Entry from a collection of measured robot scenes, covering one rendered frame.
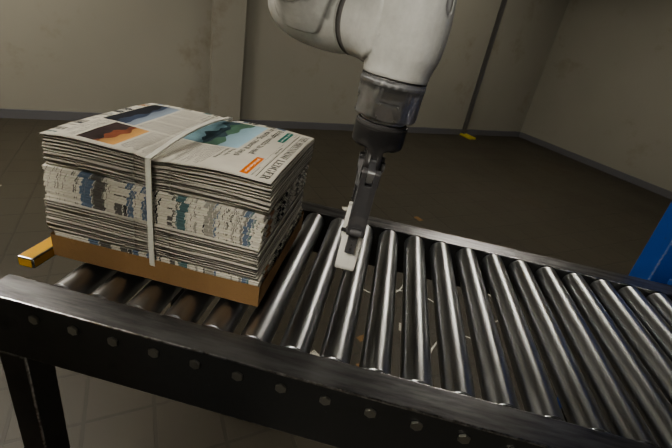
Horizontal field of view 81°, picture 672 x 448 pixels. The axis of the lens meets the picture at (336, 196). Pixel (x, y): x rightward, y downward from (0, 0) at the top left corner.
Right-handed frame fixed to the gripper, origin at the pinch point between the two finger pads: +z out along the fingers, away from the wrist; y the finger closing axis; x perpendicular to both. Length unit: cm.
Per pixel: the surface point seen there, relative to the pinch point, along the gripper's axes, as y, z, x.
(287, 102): -380, 66, -86
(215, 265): 4.4, 8.2, -20.0
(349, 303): -1.7, 13.8, 3.1
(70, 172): 2.5, -0.9, -45.2
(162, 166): 2.9, -6.0, -30.2
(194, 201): 4.1, -2.2, -24.4
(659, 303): -25, 11, 74
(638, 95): -463, -27, 318
